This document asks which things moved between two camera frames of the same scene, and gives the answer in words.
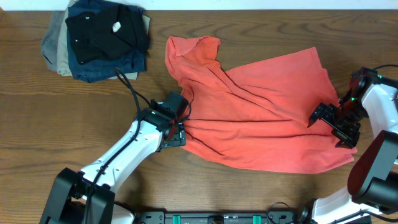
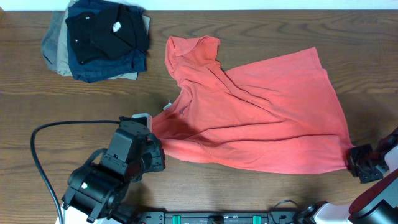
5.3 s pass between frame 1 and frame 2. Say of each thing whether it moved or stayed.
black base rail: stayed
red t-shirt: stayed
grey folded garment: stayed
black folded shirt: stayed
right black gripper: moved
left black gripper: moved
